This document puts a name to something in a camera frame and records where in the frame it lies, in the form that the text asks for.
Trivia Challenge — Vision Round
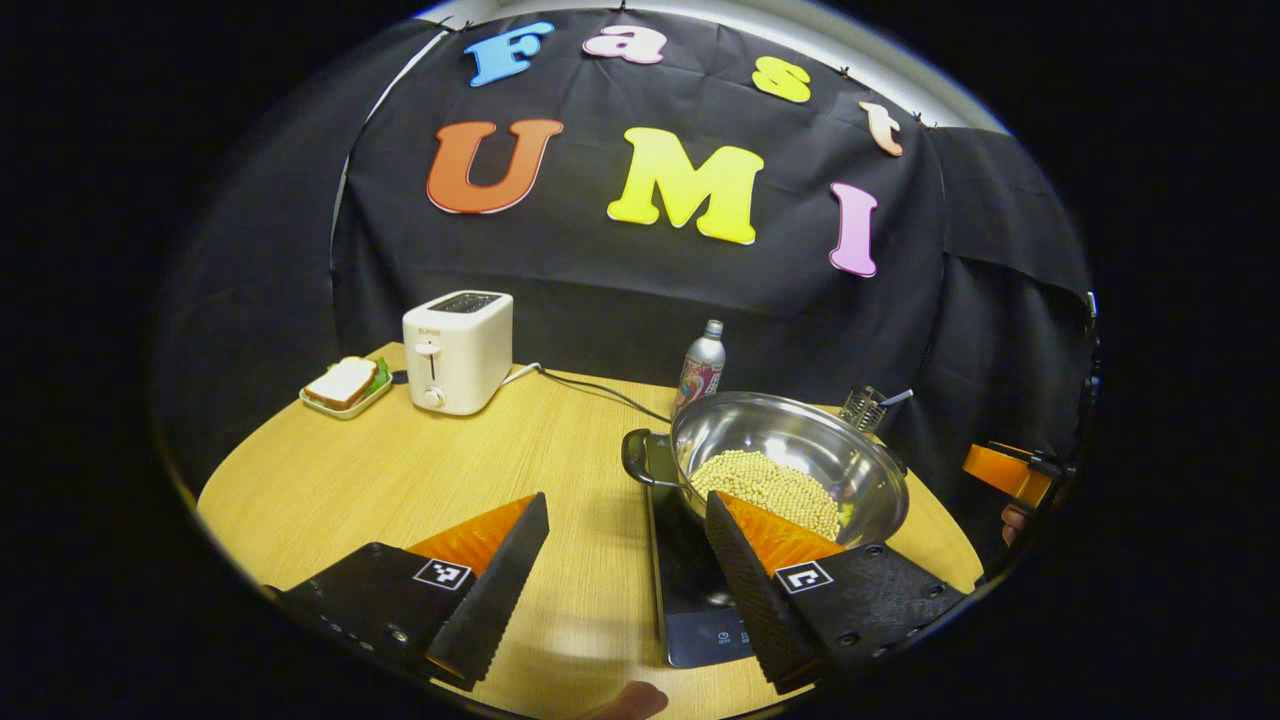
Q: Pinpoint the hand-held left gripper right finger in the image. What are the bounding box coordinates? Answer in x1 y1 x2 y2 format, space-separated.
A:
704 490 969 696

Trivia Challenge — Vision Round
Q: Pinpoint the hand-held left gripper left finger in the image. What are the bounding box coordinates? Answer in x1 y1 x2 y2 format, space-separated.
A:
265 491 551 693

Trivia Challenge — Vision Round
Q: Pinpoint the black induction cooktop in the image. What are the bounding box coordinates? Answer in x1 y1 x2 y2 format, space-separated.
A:
645 432 756 669

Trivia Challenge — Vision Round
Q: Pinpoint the pile of yellow soybeans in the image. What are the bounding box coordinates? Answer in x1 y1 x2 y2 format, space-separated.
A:
690 450 843 541

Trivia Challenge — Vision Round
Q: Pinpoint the steel pot with black handles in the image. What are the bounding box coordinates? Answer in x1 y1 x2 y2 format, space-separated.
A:
620 390 911 549

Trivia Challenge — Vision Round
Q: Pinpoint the silver drink bottle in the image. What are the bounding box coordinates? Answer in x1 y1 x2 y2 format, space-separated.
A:
674 320 727 413

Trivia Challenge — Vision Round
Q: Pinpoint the white toaster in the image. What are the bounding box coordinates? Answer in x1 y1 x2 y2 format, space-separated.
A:
402 290 515 417

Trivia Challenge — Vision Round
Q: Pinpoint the sandwich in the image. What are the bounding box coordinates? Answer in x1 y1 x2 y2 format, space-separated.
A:
304 357 379 411

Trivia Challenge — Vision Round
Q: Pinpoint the wire cutlery holder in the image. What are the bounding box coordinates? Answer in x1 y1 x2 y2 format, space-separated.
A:
838 386 891 433

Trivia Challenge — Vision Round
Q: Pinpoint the black power cable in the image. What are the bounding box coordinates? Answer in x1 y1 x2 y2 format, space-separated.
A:
500 362 673 425

